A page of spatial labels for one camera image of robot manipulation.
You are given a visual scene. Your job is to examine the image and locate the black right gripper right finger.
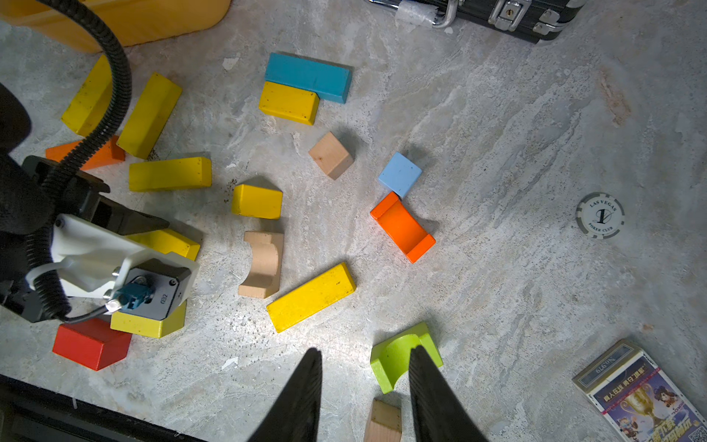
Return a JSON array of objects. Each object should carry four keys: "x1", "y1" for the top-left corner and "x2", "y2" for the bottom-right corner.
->
[{"x1": 408, "y1": 346, "x2": 488, "y2": 442}]

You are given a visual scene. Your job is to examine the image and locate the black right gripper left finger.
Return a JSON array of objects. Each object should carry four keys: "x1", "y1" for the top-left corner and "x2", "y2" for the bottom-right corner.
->
[{"x1": 249, "y1": 347, "x2": 322, "y2": 441}]

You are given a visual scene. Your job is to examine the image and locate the diagonal yellow long block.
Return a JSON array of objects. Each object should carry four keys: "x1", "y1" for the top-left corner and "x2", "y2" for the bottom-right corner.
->
[{"x1": 126, "y1": 229, "x2": 201, "y2": 261}]

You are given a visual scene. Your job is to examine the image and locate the yellow bridge block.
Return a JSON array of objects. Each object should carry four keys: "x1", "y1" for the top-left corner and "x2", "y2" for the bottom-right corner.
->
[{"x1": 231, "y1": 183, "x2": 284, "y2": 220}]

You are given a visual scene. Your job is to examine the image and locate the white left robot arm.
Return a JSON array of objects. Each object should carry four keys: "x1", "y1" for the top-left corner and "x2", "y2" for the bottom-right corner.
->
[{"x1": 1, "y1": 1, "x2": 155, "y2": 324}]

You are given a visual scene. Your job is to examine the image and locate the natural wood cube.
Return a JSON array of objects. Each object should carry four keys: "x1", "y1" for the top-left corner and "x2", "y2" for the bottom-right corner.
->
[{"x1": 364, "y1": 400, "x2": 402, "y2": 442}]

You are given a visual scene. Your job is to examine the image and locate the green arch block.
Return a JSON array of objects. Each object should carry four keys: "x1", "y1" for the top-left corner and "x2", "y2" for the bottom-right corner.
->
[{"x1": 370, "y1": 322, "x2": 444, "y2": 394}]

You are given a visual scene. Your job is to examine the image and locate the natural wood long block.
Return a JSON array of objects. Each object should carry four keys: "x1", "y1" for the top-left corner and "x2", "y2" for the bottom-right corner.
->
[{"x1": 238, "y1": 231, "x2": 285, "y2": 299}]

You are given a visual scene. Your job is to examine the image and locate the orange arch block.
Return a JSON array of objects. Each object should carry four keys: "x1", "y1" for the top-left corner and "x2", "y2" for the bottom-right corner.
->
[{"x1": 370, "y1": 192, "x2": 436, "y2": 263}]

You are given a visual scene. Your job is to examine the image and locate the playing card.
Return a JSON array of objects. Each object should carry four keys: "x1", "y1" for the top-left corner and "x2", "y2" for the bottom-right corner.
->
[{"x1": 573, "y1": 339, "x2": 706, "y2": 442}]

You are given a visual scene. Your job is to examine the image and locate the light blue cube block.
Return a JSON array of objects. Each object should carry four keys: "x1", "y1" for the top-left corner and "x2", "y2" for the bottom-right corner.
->
[{"x1": 379, "y1": 152, "x2": 423, "y2": 199}]

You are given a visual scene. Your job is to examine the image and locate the grey poker chip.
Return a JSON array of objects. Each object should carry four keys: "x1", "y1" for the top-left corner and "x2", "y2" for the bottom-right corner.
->
[{"x1": 576, "y1": 192, "x2": 625, "y2": 239}]

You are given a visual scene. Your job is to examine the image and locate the natural wood square block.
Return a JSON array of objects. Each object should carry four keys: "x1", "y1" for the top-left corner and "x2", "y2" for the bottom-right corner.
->
[{"x1": 309, "y1": 132, "x2": 355, "y2": 180}]

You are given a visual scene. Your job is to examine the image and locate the yellow block under teal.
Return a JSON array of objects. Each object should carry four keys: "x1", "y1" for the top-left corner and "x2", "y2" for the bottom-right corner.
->
[{"x1": 259, "y1": 82, "x2": 320, "y2": 126}]

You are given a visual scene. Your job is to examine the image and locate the orange rectangular block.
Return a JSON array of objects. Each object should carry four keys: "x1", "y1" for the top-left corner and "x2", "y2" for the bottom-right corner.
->
[{"x1": 45, "y1": 136, "x2": 126, "y2": 171}]

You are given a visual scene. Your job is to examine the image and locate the black electronics box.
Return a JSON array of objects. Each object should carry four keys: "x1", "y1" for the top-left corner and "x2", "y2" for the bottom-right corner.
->
[{"x1": 369, "y1": 0, "x2": 585, "y2": 43}]

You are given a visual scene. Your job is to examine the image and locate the orange plastic tub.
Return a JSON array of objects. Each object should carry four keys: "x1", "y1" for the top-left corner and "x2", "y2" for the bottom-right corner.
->
[{"x1": 1, "y1": 0, "x2": 231, "y2": 53}]

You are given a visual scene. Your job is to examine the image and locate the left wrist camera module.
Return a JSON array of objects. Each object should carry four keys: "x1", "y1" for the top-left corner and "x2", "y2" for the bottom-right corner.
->
[{"x1": 25, "y1": 215, "x2": 199, "y2": 320}]

